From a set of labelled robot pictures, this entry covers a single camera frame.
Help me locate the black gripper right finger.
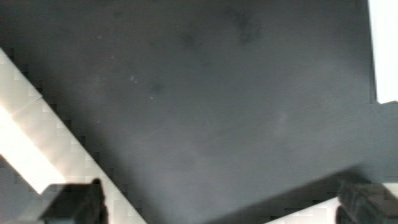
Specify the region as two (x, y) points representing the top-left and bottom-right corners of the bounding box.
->
(336, 183), (398, 224)

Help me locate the white front rail fence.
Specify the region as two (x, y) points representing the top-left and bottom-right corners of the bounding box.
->
(0, 49), (148, 224)

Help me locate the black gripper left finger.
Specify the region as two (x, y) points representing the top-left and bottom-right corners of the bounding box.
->
(39, 179), (109, 224)

